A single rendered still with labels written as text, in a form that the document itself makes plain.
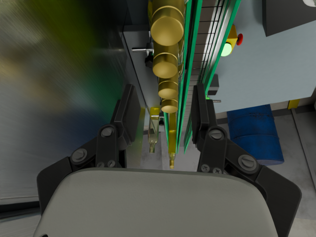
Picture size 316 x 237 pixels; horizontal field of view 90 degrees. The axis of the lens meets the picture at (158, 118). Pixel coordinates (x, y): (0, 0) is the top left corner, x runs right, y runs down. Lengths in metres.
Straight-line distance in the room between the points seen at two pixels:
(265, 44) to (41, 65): 0.78
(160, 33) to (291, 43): 0.74
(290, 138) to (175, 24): 3.12
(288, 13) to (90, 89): 0.61
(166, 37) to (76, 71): 0.13
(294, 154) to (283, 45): 2.46
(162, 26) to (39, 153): 0.17
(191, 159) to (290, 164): 1.48
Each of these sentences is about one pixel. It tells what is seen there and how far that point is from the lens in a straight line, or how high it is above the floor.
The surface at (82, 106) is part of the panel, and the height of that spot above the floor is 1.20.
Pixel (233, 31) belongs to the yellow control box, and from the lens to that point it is 0.69.
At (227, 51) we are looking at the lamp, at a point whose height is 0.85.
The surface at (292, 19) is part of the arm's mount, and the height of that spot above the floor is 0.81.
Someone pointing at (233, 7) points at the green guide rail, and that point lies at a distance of 0.42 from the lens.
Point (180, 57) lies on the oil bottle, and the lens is 0.31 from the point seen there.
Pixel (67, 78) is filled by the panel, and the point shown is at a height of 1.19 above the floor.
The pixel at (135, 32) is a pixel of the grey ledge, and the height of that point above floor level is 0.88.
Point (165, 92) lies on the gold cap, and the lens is 0.26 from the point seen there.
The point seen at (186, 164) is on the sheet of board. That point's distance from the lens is 3.14.
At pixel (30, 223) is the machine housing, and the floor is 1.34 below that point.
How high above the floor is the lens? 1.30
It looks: 23 degrees down
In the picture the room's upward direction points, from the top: 177 degrees counter-clockwise
